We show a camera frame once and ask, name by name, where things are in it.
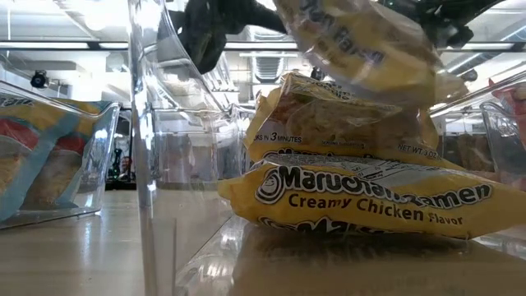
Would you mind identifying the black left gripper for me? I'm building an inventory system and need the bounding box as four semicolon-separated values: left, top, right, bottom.
179;0;288;75

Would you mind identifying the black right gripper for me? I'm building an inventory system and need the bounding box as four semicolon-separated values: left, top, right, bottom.
418;12;473;49

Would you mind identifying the red Maruchan ramen packet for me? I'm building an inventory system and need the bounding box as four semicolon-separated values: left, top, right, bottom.
488;77;526;149

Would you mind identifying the clear plastic bin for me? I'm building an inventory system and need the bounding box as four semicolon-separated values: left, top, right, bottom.
478;72;526;184
125;0;526;296
0;80;122;231

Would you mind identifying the silver ventilation duct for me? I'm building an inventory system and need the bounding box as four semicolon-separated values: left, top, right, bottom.
246;52;288;83

